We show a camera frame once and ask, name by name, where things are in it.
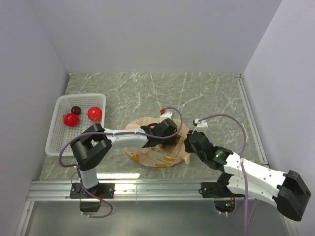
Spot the red apple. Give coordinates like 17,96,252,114
87,107,102,122
63,113,79,127

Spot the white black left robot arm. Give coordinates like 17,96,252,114
70,118,178,198

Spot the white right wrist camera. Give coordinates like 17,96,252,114
193,119,208,131

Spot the white perforated plastic basket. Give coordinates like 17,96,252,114
45,93,106,156

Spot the orange banana-print plastic bag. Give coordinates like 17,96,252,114
124,124,190,168

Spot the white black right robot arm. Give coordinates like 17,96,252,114
184,131,311,222

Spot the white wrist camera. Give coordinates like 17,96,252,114
159,108,173,123
193,119,208,131

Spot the dark red round fruit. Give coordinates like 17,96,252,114
71,106,81,115

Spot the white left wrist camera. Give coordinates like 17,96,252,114
159,108,173,123

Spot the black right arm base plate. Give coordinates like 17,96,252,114
198,182,222,198

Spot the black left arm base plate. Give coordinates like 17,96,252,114
69,182,115,199

